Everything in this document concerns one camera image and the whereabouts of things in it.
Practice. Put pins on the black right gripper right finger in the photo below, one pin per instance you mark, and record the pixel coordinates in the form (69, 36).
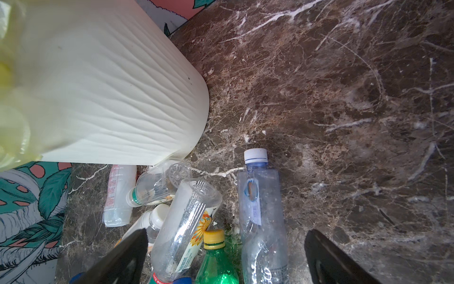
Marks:
(328, 264)

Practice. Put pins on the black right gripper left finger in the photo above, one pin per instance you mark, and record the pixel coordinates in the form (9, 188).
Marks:
(122, 265)

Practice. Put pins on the yellow plastic bin liner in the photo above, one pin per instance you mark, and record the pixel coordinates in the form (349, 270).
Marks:
(16, 136)

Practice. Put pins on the white ribbed trash bin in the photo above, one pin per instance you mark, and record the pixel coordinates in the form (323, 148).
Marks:
(103, 84)

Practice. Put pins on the white opaque bottle red cap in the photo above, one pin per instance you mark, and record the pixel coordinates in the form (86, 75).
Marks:
(122, 179)

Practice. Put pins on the small clear bottle blue cap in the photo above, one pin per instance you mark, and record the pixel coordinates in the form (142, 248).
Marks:
(183, 280)

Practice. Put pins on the clear bottle sunflower label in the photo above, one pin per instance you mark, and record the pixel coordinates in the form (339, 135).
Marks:
(181, 236)

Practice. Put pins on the clear tall bottle barcode label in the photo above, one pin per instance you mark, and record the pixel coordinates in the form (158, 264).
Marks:
(264, 253)

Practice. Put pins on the clear bottle green band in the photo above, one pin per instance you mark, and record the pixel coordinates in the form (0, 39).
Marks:
(159, 183)

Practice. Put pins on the small green Sprite bottle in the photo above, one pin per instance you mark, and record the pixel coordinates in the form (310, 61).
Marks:
(216, 267)

